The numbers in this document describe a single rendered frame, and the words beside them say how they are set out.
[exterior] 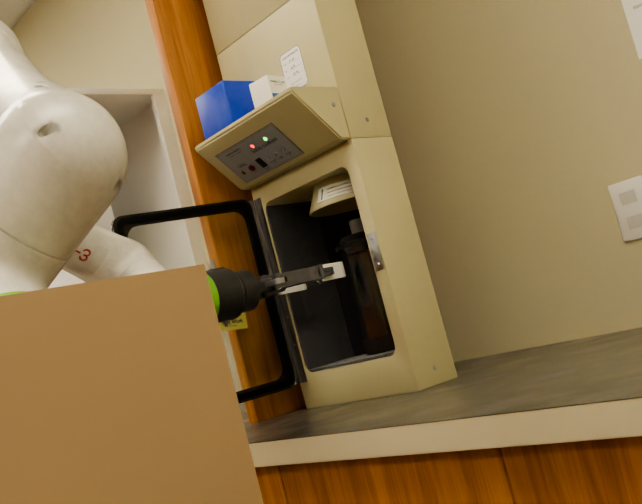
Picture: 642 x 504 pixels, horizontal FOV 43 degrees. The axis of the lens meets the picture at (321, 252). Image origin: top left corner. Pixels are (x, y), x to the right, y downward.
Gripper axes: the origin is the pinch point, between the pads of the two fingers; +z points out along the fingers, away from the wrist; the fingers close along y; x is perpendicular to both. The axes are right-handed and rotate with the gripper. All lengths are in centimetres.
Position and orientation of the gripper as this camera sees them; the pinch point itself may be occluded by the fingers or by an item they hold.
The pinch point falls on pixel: (316, 277)
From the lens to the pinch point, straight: 159.0
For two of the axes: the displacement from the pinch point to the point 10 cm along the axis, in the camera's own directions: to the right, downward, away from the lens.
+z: 7.4, -1.2, 6.6
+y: -6.3, 2.4, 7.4
